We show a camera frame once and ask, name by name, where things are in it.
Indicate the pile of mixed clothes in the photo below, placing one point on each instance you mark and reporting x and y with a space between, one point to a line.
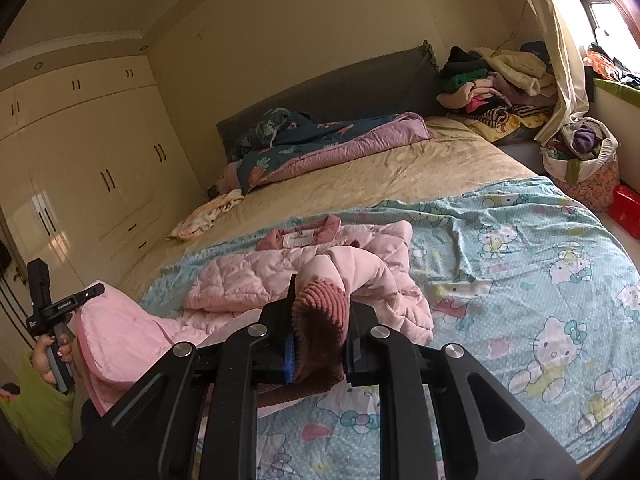
495 90

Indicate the red box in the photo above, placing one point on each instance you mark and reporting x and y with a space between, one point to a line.
627 212

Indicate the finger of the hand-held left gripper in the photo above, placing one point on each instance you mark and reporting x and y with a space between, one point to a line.
90 292

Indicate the peach floral cloth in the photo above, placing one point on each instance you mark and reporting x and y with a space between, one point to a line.
205 217

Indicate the floral laundry bag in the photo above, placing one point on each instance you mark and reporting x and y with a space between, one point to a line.
585 170

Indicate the person's left hand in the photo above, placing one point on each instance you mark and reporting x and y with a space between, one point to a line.
50 360

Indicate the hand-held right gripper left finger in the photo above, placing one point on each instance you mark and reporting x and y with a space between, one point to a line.
289 355

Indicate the dark floral quilt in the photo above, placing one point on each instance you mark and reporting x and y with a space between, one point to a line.
320 145

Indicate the blue cartoon printed blanket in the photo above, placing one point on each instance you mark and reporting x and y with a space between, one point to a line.
500 260

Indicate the cream wardrobe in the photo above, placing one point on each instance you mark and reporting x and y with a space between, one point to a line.
90 160

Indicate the cream curtain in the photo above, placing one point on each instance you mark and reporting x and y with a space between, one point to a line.
565 75

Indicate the bed with beige sheet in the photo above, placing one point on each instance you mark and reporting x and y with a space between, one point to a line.
380 175

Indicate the person's left forearm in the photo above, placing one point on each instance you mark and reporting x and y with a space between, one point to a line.
37 410

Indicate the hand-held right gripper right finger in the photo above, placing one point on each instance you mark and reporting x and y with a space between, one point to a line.
351 355

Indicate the pink cloth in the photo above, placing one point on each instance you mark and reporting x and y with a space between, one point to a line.
231 177

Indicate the clothes on windowsill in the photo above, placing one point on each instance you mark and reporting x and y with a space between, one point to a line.
612 67

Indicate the grey headboard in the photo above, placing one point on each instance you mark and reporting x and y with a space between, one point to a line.
340 85

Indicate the window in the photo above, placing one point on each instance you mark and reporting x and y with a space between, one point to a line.
600 5

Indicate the pink quilted jacket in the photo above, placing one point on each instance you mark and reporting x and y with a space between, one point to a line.
235 280

